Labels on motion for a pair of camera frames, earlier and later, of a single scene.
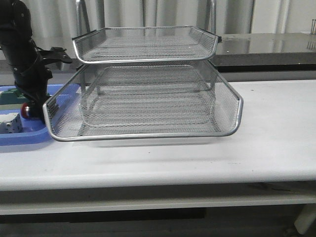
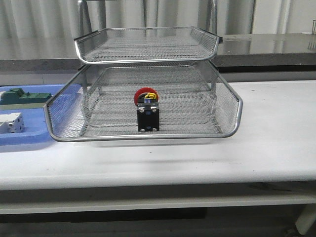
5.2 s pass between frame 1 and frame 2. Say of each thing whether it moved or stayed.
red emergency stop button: moved
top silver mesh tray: stayed
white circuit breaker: stayed
